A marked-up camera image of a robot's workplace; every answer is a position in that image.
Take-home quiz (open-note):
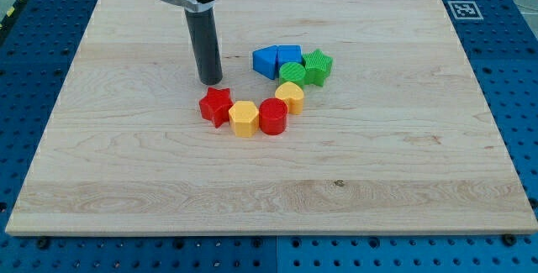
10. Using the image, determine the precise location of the yellow heart block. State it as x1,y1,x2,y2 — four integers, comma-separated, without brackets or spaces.
275,81,304,115

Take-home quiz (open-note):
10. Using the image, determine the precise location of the red cylinder block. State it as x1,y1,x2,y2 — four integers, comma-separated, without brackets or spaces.
259,98,287,135

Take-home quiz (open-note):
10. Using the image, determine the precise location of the yellow hexagon block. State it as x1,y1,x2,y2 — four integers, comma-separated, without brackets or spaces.
229,101,259,138

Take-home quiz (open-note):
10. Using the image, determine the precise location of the green cylinder block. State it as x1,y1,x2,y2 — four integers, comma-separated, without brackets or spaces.
279,62,306,88

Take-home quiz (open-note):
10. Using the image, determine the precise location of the red star block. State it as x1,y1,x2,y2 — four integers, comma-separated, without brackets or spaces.
198,87,234,128

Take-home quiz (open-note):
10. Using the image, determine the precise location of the blue triangle block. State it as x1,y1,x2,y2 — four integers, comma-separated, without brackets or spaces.
252,45,277,80

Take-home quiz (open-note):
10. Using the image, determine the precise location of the blue cube block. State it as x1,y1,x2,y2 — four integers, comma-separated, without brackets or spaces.
277,45,303,71

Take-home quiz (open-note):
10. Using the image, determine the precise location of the green star block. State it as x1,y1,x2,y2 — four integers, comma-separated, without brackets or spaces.
302,49,333,87

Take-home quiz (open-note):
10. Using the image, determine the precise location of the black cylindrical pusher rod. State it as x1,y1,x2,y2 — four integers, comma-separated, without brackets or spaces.
185,8,223,86

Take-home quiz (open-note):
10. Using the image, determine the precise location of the wooden board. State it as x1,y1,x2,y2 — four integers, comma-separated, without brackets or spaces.
6,0,537,236

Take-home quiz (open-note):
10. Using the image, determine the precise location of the white fiducial marker tag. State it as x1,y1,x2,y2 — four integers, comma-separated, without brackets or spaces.
447,0,483,20

